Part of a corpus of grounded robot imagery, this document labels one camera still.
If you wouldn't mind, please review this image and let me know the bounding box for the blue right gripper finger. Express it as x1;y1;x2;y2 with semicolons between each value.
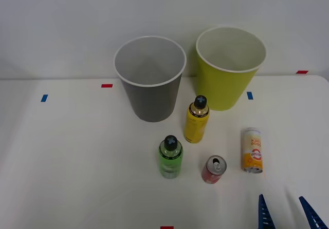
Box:
298;196;329;229
258;194;277;229

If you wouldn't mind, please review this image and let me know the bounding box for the orange and white drink can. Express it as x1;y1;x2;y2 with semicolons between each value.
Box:
240;127;264;175

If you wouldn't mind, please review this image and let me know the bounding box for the red drink can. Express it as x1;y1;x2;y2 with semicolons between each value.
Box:
202;155;228;185

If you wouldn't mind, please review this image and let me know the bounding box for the green plastic bottle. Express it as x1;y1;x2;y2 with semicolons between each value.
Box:
157;135;184;179

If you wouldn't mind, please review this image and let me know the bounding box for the yellow plastic bottle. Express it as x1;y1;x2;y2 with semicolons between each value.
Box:
184;95;210;144

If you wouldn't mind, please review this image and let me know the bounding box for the yellow-green plastic waste bin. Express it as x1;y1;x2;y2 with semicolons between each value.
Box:
195;26;267;111

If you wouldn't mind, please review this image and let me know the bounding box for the grey plastic waste bin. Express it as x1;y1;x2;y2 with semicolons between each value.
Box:
113;35;187;123

